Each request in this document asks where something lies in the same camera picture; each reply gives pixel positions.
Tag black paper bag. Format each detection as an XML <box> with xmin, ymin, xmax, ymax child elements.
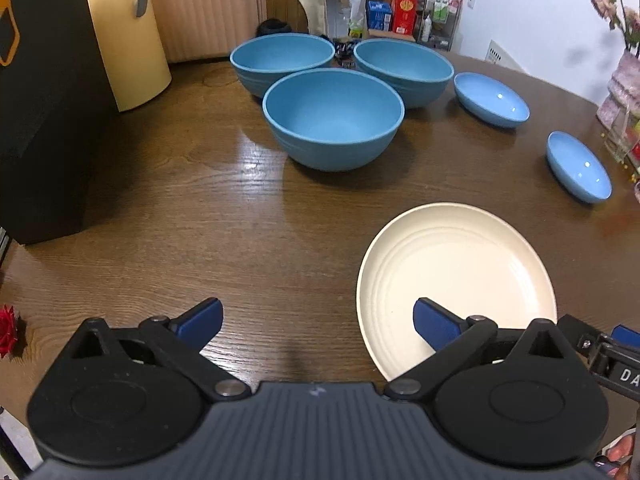
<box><xmin>0</xmin><ymin>0</ymin><xmax>121</xmax><ymax>246</ymax></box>

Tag pink suitcase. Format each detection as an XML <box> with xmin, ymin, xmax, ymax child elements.
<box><xmin>147</xmin><ymin>0</ymin><xmax>268</xmax><ymax>64</ymax></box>

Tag cream plate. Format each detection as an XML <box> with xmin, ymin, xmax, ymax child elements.
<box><xmin>356</xmin><ymin>202</ymin><xmax>557</xmax><ymax>382</ymax></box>

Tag yellow thermos jug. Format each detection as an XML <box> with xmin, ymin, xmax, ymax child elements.
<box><xmin>84</xmin><ymin>0</ymin><xmax>173</xmax><ymax>113</ymax></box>

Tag large blue bowl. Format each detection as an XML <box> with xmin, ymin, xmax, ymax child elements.
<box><xmin>230</xmin><ymin>33</ymin><xmax>336</xmax><ymax>99</ymax></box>
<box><xmin>353</xmin><ymin>39</ymin><xmax>455</xmax><ymax>110</ymax></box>
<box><xmin>262</xmin><ymin>68</ymin><xmax>406</xmax><ymax>172</ymax></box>

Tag small blue plate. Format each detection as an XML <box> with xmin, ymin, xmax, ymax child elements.
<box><xmin>453</xmin><ymin>72</ymin><xmax>531</xmax><ymax>129</ymax></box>
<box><xmin>545</xmin><ymin>131</ymin><xmax>613</xmax><ymax>204</ymax></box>

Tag glass tumbler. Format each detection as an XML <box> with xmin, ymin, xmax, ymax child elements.
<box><xmin>602</xmin><ymin>105</ymin><xmax>640</xmax><ymax>163</ymax></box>

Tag black cylinder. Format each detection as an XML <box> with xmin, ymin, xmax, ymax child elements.
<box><xmin>257</xmin><ymin>18</ymin><xmax>292</xmax><ymax>37</ymax></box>

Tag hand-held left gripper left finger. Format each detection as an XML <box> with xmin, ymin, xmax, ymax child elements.
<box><xmin>67</xmin><ymin>298</ymin><xmax>252</xmax><ymax>403</ymax></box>

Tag pink patterned vase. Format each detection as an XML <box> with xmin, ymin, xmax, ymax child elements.
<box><xmin>595</xmin><ymin>49</ymin><xmax>640</xmax><ymax>133</ymax></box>

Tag blue lanyard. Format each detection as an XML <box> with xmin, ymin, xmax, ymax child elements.
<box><xmin>332</xmin><ymin>37</ymin><xmax>363</xmax><ymax>69</ymax></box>

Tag blue box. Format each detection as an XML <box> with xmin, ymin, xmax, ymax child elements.
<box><xmin>366</xmin><ymin>0</ymin><xmax>394</xmax><ymax>32</ymax></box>

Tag person's right hand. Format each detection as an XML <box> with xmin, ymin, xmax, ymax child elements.
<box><xmin>602</xmin><ymin>430</ymin><xmax>640</xmax><ymax>480</ymax></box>

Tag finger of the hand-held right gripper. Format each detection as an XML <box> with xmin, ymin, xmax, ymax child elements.
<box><xmin>556</xmin><ymin>313</ymin><xmax>608</xmax><ymax>376</ymax></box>
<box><xmin>611</xmin><ymin>325</ymin><xmax>640</xmax><ymax>347</ymax></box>

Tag red artificial flower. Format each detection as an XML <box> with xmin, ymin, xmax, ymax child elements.
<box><xmin>0</xmin><ymin>304</ymin><xmax>22</xmax><ymax>359</ymax></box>

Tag white plastic bag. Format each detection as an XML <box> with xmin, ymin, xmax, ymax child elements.
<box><xmin>348</xmin><ymin>0</ymin><xmax>392</xmax><ymax>39</ymax></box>

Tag dried flowers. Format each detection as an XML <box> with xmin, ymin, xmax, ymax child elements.
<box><xmin>560</xmin><ymin>0</ymin><xmax>640</xmax><ymax>56</ymax></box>

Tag red box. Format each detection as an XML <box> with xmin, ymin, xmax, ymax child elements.
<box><xmin>391</xmin><ymin>0</ymin><xmax>420</xmax><ymax>36</ymax></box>

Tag metal storage rack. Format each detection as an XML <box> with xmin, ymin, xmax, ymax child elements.
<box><xmin>417</xmin><ymin>0</ymin><xmax>463</xmax><ymax>52</ymax></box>

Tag white flat panel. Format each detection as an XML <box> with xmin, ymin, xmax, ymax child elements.
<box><xmin>487</xmin><ymin>39</ymin><xmax>527</xmax><ymax>75</ymax></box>

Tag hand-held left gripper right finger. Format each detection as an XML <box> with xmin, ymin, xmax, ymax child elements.
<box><xmin>384</xmin><ymin>298</ymin><xmax>571</xmax><ymax>403</ymax></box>

